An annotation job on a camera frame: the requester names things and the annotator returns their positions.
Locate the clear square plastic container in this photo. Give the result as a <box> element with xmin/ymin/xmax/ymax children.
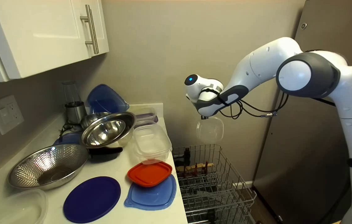
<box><xmin>132</xmin><ymin>124</ymin><xmax>173</xmax><ymax>165</ymax></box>

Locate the white wall cabinet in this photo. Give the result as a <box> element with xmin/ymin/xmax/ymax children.
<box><xmin>0</xmin><ymin>0</ymin><xmax>110</xmax><ymax>83</ymax></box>

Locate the black cable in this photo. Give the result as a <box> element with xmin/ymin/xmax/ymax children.
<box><xmin>58</xmin><ymin>122</ymin><xmax>77</xmax><ymax>138</ymax></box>

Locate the wooden utensil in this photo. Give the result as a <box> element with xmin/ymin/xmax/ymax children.
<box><xmin>176</xmin><ymin>163</ymin><xmax>214</xmax><ymax>172</ymax></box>

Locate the round dark blue lid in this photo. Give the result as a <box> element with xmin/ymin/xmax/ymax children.
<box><xmin>63</xmin><ymin>176</ymin><xmax>122</xmax><ymax>224</ymax></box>

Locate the dishwasher rack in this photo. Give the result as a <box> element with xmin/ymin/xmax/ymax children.
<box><xmin>172</xmin><ymin>143</ymin><xmax>257</xmax><ymax>224</ymax></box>

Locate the clear rectangular plastic container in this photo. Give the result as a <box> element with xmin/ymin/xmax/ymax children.
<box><xmin>0</xmin><ymin>189</ymin><xmax>49</xmax><ymax>224</ymax></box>

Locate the stainless steel colander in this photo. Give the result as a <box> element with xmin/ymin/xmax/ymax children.
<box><xmin>8</xmin><ymin>143</ymin><xmax>90</xmax><ymax>190</ymax></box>

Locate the wall socket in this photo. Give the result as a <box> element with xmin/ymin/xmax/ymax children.
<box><xmin>0</xmin><ymin>95</ymin><xmax>25</xmax><ymax>135</ymax></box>

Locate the black item in rack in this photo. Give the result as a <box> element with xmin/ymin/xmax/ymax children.
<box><xmin>182</xmin><ymin>147</ymin><xmax>191</xmax><ymax>167</ymax></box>

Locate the orange square lid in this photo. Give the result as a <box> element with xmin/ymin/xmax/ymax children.
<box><xmin>127</xmin><ymin>161</ymin><xmax>173</xmax><ymax>188</ymax></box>

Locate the light blue square lid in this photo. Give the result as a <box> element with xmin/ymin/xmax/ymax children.
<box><xmin>124</xmin><ymin>174</ymin><xmax>177</xmax><ymax>211</ymax></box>

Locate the silver cabinet door handle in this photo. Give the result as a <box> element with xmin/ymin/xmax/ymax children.
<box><xmin>80</xmin><ymin>4</ymin><xmax>97</xmax><ymax>55</ymax></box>
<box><xmin>90</xmin><ymin>9</ymin><xmax>100</xmax><ymax>54</ymax></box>

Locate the small stainless steel bowl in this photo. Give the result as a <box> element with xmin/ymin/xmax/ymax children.
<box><xmin>80</xmin><ymin>112</ymin><xmax>112</xmax><ymax>130</ymax></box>

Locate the white cabinet door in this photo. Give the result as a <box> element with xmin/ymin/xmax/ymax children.
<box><xmin>0</xmin><ymin>0</ymin><xmax>92</xmax><ymax>80</ymax></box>
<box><xmin>70</xmin><ymin>0</ymin><xmax>110</xmax><ymax>58</ymax></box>

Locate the black utensil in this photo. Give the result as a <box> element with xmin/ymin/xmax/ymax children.
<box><xmin>88</xmin><ymin>146</ymin><xmax>123</xmax><ymax>163</ymax></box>

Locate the large blue container lid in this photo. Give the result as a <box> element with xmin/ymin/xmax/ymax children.
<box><xmin>86</xmin><ymin>84</ymin><xmax>130</xmax><ymax>114</ymax></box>

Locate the clear blender jar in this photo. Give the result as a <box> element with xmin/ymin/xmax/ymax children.
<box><xmin>61</xmin><ymin>81</ymin><xmax>82</xmax><ymax>105</ymax></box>

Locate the large stainless steel bowl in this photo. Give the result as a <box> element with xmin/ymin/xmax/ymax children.
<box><xmin>80</xmin><ymin>111</ymin><xmax>137</xmax><ymax>149</ymax></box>

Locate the metal cup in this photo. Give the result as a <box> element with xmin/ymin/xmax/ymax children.
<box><xmin>65</xmin><ymin>101</ymin><xmax>87</xmax><ymax>124</ymax></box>

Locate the clear container with purple lid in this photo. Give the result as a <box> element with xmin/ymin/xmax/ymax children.
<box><xmin>133</xmin><ymin>107</ymin><xmax>159</xmax><ymax>128</ymax></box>

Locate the stainless steel refrigerator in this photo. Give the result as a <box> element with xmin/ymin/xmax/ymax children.
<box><xmin>253</xmin><ymin>0</ymin><xmax>352</xmax><ymax>224</ymax></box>

